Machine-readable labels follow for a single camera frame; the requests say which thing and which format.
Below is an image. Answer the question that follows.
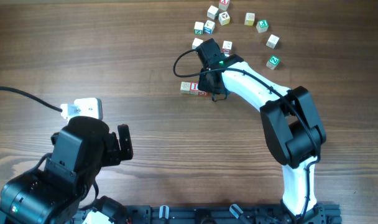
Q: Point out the wooden block red letter side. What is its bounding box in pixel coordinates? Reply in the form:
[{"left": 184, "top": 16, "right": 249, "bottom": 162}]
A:
[{"left": 198, "top": 91, "right": 208, "bottom": 96}]

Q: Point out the wooden block red letter I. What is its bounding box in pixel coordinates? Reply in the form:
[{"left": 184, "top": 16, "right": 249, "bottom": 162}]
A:
[{"left": 190, "top": 82, "right": 199, "bottom": 95}]

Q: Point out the wooden block blue side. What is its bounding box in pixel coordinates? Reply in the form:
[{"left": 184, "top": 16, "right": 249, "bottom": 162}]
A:
[{"left": 180, "top": 82, "right": 191, "bottom": 94}]

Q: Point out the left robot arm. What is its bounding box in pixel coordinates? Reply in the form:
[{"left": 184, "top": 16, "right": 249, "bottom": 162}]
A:
[{"left": 0, "top": 116, "right": 133, "bottom": 223}]

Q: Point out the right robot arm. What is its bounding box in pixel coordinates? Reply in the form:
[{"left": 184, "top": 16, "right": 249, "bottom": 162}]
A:
[{"left": 195, "top": 39, "right": 326, "bottom": 220}]

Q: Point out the wooden block red bottom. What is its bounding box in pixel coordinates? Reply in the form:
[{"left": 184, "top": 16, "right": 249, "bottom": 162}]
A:
[{"left": 222, "top": 40, "right": 233, "bottom": 56}]

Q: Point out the wooden block green Z side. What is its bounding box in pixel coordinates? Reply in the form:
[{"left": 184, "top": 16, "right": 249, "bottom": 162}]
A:
[{"left": 194, "top": 21, "right": 204, "bottom": 35}]

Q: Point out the wooden block blue picture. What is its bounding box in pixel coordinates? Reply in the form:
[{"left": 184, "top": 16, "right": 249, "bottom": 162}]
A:
[{"left": 203, "top": 20, "right": 215, "bottom": 34}]

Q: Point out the wooden block green letter Z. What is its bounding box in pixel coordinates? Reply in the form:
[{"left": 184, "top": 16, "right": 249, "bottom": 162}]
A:
[{"left": 266, "top": 55, "right": 280, "bottom": 70}]

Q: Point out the wooden block yellow picture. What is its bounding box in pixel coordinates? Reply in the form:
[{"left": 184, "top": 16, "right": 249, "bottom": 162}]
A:
[{"left": 218, "top": 11, "right": 230, "bottom": 26}]

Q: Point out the plain pale wooden block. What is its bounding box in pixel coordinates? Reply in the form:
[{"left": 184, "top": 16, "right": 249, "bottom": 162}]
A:
[{"left": 266, "top": 34, "right": 280, "bottom": 49}]

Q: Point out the wooden block red letter X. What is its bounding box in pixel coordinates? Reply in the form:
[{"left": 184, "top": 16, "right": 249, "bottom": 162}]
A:
[{"left": 218, "top": 0, "right": 230, "bottom": 11}]

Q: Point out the black right camera cable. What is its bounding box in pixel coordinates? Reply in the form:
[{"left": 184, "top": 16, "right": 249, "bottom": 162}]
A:
[{"left": 172, "top": 49, "right": 321, "bottom": 224}]

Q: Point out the black camera cable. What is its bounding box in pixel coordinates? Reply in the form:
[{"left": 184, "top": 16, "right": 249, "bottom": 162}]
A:
[
  {"left": 0, "top": 86, "right": 64, "bottom": 113},
  {"left": 172, "top": 49, "right": 321, "bottom": 224}
]

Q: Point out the black left camera cable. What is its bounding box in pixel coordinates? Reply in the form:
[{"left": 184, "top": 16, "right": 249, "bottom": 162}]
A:
[{"left": 0, "top": 86, "right": 64, "bottom": 113}]

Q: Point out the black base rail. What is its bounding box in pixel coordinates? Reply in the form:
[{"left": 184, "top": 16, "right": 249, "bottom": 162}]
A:
[{"left": 75, "top": 195, "right": 342, "bottom": 224}]

